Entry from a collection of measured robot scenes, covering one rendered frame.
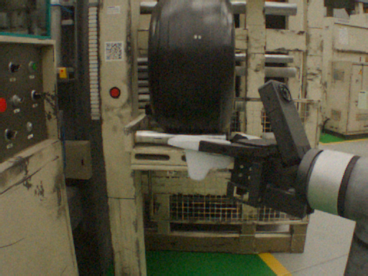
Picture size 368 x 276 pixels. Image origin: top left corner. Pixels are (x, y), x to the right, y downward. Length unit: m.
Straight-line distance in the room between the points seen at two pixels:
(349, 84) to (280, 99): 5.00
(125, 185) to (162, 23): 0.67
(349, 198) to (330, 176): 0.03
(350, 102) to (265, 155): 5.06
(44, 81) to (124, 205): 0.60
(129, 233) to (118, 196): 0.18
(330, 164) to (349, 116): 5.11
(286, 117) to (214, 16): 0.72
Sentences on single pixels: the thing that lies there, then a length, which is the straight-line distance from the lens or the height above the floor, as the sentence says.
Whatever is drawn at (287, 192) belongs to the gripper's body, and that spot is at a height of 1.02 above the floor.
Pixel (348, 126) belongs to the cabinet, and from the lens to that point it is 5.52.
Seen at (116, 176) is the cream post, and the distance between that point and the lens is 1.38.
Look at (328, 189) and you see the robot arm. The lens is 0.38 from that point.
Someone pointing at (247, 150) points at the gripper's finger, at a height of 1.07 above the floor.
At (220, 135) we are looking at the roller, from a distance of 1.20.
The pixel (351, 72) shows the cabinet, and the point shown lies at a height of 1.07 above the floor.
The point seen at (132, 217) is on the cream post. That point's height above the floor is 0.53.
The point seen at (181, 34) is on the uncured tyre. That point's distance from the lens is 1.07.
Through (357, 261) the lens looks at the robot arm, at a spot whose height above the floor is 0.97.
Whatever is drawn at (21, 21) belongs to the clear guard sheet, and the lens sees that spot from 1.12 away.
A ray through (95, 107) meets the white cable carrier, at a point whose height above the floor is 1.00.
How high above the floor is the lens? 1.18
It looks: 13 degrees down
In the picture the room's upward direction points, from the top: straight up
